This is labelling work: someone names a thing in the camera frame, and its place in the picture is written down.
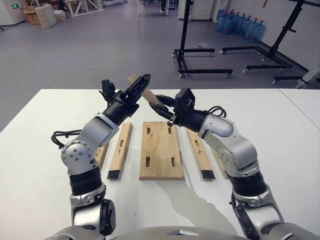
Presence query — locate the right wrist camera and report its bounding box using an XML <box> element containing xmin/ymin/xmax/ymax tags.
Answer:
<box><xmin>173</xmin><ymin>87</ymin><xmax>196</xmax><ymax>112</ymax></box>

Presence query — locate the black cable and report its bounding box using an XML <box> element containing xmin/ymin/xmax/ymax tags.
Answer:
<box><xmin>204</xmin><ymin>105</ymin><xmax>227</xmax><ymax>118</ymax></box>
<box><xmin>50</xmin><ymin>129</ymin><xmax>84</xmax><ymax>150</ymax></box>

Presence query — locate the wooden bar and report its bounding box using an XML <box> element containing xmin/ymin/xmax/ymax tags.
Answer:
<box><xmin>127</xmin><ymin>73</ymin><xmax>168</xmax><ymax>110</ymax></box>

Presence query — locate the wooden seat board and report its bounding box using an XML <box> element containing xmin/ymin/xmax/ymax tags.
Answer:
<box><xmin>138</xmin><ymin>121</ymin><xmax>184</xmax><ymax>181</ymax></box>

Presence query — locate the wooden leg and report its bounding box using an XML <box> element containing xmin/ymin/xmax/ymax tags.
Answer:
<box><xmin>94</xmin><ymin>141</ymin><xmax>110</xmax><ymax>171</ymax></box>
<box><xmin>107</xmin><ymin>122</ymin><xmax>133</xmax><ymax>181</ymax></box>
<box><xmin>209</xmin><ymin>144</ymin><xmax>230</xmax><ymax>180</ymax></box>
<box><xmin>185</xmin><ymin>128</ymin><xmax>216</xmax><ymax>181</ymax></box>

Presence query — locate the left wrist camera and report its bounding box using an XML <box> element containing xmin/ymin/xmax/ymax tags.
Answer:
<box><xmin>100</xmin><ymin>78</ymin><xmax>116</xmax><ymax>100</ymax></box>

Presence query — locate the robot body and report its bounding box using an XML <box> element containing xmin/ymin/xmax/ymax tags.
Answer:
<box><xmin>44</xmin><ymin>225</ymin><xmax>320</xmax><ymax>240</ymax></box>

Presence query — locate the cardboard box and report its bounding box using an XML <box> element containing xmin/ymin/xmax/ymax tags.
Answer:
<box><xmin>19</xmin><ymin>6</ymin><xmax>42</xmax><ymax>26</ymax></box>

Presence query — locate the black metal rack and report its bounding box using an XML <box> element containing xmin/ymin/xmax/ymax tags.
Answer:
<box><xmin>172</xmin><ymin>0</ymin><xmax>234</xmax><ymax>79</ymax></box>
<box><xmin>219</xmin><ymin>0</ymin><xmax>311</xmax><ymax>85</ymax></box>

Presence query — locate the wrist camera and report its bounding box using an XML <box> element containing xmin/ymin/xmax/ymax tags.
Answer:
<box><xmin>173</xmin><ymin>87</ymin><xmax>196</xmax><ymax>112</ymax></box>
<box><xmin>100</xmin><ymin>78</ymin><xmax>116</xmax><ymax>100</ymax></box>

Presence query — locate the blue water bottle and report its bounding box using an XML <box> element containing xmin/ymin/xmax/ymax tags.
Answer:
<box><xmin>233</xmin><ymin>11</ymin><xmax>245</xmax><ymax>36</ymax></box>
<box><xmin>248</xmin><ymin>20</ymin><xmax>266</xmax><ymax>44</ymax></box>
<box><xmin>221</xmin><ymin>13</ymin><xmax>236</xmax><ymax>35</ymax></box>
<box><xmin>243</xmin><ymin>17</ymin><xmax>260</xmax><ymax>40</ymax></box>
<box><xmin>215</xmin><ymin>9</ymin><xmax>226</xmax><ymax>33</ymax></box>
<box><xmin>239</xmin><ymin>14</ymin><xmax>253</xmax><ymax>38</ymax></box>

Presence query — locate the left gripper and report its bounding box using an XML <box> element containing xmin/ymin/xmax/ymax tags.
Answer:
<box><xmin>103</xmin><ymin>73</ymin><xmax>153</xmax><ymax>125</ymax></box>

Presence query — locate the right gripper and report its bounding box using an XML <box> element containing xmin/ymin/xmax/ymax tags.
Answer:
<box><xmin>148</xmin><ymin>94</ymin><xmax>209</xmax><ymax>132</ymax></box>

